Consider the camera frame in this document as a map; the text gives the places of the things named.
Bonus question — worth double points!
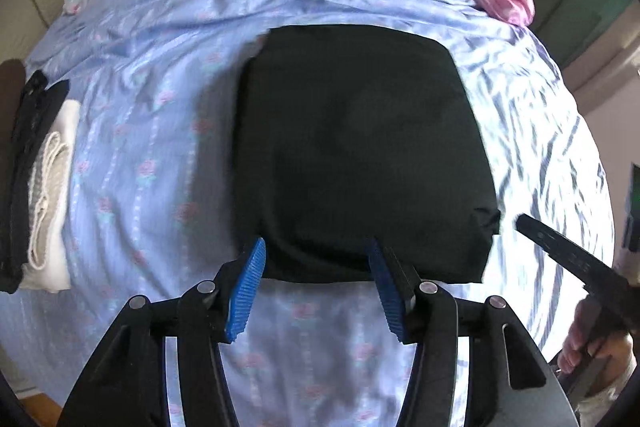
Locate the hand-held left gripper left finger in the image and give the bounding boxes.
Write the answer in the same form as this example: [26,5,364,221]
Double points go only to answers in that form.
[64,237,267,427]

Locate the person's right hand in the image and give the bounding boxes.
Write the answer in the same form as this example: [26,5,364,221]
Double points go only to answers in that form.
[557,298,637,389]

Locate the white folded garment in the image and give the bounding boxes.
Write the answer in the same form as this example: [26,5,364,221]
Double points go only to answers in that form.
[19,99,82,294]

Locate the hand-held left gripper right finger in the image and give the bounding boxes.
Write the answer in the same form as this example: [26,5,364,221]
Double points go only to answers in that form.
[367,237,581,427]

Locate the bed with blue floral sheet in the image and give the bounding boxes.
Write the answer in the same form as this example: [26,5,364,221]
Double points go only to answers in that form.
[0,0,616,427]

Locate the stack of folded clothes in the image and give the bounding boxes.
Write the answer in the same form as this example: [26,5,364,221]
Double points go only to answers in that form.
[0,71,71,296]

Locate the black shorts pants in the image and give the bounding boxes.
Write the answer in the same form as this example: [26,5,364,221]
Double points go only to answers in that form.
[232,24,503,286]

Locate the brown folded garment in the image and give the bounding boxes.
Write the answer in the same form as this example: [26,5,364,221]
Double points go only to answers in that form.
[0,59,27,120]

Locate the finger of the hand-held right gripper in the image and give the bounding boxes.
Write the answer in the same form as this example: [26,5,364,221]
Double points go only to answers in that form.
[515,213,632,338]

